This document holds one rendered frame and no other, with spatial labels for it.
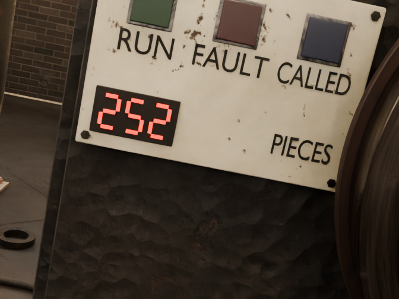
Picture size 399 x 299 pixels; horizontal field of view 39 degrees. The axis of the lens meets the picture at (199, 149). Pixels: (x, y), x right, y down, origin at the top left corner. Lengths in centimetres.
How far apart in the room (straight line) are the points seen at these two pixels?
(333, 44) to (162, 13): 16
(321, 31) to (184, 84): 13
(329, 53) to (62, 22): 618
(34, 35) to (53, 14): 33
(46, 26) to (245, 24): 621
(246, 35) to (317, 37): 7
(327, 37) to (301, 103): 6
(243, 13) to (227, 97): 8
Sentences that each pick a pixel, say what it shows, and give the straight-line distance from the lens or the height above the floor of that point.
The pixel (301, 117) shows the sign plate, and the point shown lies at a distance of 54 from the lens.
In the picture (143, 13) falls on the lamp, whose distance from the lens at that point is 53.
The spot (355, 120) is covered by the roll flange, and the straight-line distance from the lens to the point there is 49.
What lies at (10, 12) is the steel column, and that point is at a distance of 339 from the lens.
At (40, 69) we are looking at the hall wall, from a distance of 674.
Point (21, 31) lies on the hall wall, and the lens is 677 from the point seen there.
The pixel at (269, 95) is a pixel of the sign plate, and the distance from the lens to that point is 54.
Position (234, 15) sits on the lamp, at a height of 121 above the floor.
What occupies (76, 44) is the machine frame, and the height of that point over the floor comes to 114.
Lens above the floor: 119
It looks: 12 degrees down
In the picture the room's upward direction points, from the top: 12 degrees clockwise
